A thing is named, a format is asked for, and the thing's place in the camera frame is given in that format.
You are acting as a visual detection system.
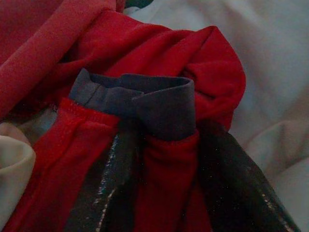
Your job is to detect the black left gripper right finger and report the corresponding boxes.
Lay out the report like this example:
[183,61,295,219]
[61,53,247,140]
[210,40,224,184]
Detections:
[193,120,301,232]

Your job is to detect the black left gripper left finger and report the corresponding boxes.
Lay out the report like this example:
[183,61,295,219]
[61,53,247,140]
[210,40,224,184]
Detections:
[65,118,145,232]

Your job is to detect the red jersey navy trim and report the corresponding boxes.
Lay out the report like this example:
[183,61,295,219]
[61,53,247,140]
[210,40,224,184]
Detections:
[0,0,247,232]

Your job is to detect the pale white laundry cloth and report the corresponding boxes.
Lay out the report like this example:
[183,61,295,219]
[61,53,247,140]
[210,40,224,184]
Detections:
[0,0,309,232]

